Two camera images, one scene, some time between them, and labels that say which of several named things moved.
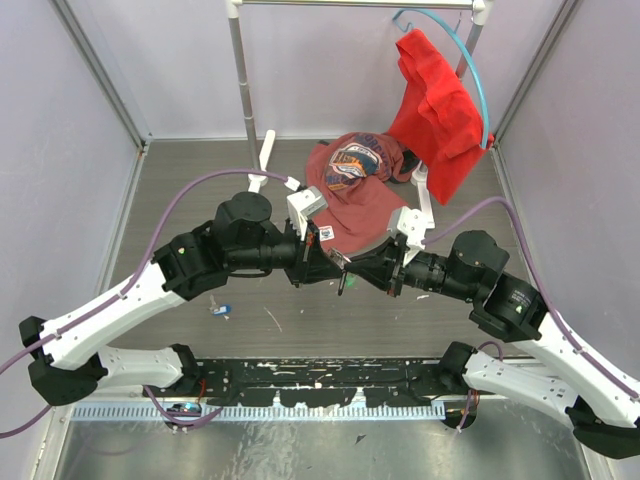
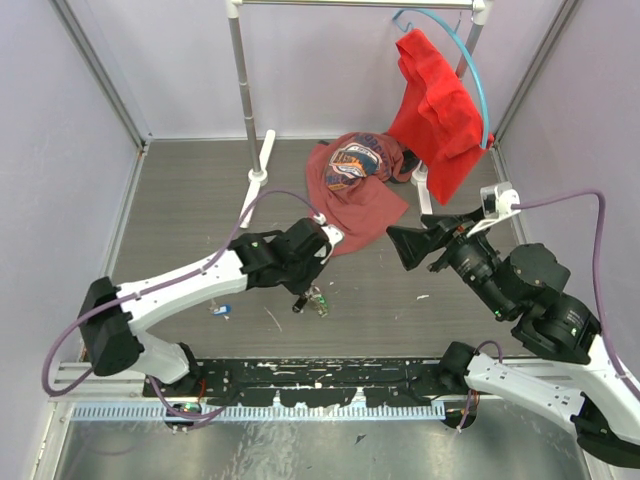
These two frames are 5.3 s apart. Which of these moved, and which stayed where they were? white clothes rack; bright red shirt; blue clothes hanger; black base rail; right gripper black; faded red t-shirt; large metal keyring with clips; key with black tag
Moved: right gripper black; key with black tag; large metal keyring with clips
Stayed: faded red t-shirt; blue clothes hanger; bright red shirt; black base rail; white clothes rack
